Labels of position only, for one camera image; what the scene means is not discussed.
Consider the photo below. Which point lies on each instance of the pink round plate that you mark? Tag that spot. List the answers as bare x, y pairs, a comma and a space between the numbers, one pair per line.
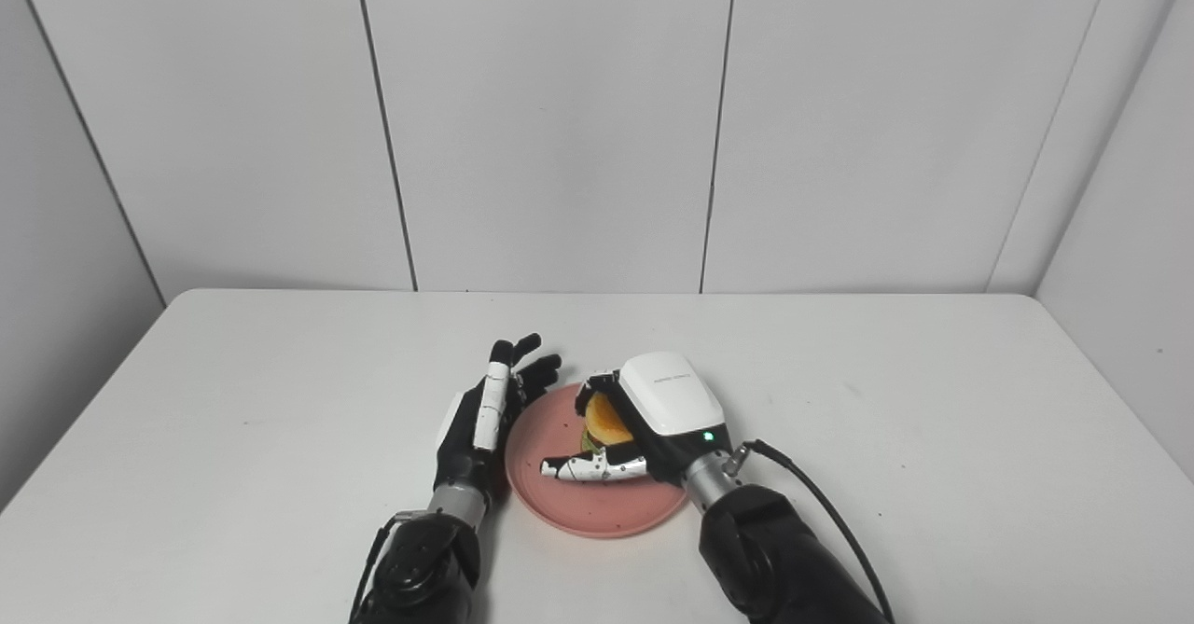
597, 507

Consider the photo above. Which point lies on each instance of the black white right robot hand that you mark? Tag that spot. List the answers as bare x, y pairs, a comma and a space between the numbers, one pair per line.
672, 409

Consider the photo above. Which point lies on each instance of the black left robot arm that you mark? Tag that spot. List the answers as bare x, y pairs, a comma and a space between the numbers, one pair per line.
424, 568

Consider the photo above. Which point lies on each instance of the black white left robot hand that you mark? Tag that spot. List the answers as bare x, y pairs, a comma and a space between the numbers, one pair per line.
466, 447

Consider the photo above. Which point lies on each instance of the toy hamburger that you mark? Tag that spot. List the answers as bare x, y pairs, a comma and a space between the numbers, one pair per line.
608, 423

